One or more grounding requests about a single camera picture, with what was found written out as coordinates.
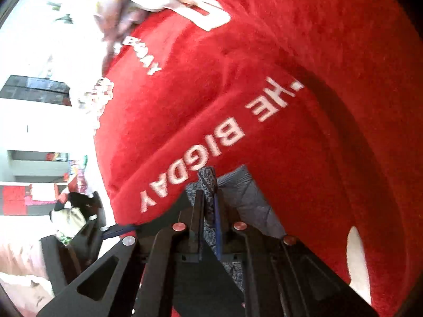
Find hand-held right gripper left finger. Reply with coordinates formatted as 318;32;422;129
36;190;204;317

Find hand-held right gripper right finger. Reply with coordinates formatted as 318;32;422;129
212;190;378;317

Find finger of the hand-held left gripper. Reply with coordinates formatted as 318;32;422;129
102;224;137;240

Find grey patterned pants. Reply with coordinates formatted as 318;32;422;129
184;164;286;273

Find person's pink clothing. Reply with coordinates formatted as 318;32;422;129
0;233;55;316

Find red storage rack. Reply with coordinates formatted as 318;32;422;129
0;184;71;217

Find grey shelf with colourful goods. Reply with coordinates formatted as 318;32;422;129
7;150;88;184

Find red printed blanket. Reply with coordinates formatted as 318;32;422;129
93;0;423;317

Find white floral quilt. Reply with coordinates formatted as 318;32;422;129
40;0;189;129

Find dark wall shelf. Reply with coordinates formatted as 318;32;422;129
0;74;72;107

